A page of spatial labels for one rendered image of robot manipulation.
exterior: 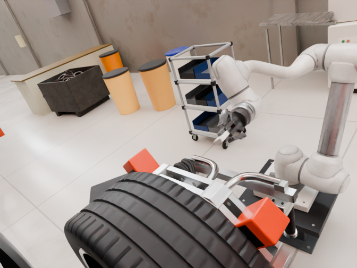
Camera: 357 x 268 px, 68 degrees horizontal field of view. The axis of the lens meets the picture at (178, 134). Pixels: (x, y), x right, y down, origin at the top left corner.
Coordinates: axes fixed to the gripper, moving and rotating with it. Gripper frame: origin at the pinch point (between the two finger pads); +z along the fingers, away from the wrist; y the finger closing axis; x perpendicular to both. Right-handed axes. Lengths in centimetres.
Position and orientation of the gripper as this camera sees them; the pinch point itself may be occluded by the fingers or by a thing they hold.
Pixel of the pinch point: (221, 137)
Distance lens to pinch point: 87.8
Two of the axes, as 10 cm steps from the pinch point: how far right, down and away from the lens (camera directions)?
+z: -4.8, 3.8, -7.9
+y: 5.9, 8.1, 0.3
